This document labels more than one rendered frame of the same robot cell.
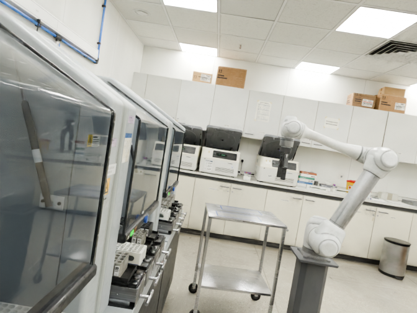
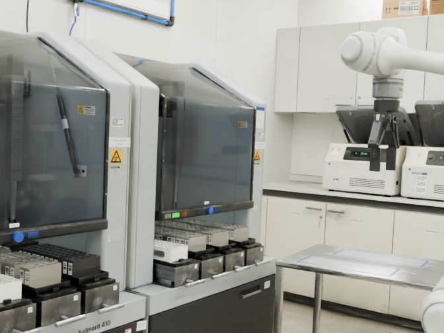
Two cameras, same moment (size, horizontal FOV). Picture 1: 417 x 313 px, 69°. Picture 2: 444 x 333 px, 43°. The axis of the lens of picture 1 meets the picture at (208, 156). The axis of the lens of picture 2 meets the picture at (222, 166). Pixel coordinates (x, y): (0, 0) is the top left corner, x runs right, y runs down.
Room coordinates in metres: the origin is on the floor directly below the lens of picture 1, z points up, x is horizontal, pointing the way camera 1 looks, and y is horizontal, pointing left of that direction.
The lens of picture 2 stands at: (0.38, -1.07, 1.27)
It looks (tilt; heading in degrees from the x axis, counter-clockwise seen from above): 3 degrees down; 34
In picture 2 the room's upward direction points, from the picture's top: 2 degrees clockwise
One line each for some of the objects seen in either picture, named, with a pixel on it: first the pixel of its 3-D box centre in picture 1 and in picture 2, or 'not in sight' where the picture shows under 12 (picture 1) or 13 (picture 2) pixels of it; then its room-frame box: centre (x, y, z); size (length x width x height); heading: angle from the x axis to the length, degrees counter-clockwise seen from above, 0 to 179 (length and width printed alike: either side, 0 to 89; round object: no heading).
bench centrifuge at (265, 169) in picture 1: (277, 159); not in sight; (4.55, -1.03, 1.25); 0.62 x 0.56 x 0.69; 178
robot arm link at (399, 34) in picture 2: (289, 127); (387, 53); (2.05, -0.51, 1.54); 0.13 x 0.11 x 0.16; 172
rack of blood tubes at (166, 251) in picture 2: (147, 212); (149, 249); (1.98, 0.34, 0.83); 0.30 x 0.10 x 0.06; 89
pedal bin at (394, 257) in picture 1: (394, 257); not in sight; (3.96, -2.64, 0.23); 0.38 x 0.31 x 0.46; 179
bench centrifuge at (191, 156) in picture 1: (182, 146); (374, 149); (4.58, 0.41, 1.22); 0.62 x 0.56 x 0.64; 177
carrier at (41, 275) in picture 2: (141, 239); (43, 275); (1.42, 0.25, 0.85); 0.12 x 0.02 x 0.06; 0
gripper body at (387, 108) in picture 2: (284, 153); (386, 115); (2.06, -0.51, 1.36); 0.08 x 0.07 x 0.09; 179
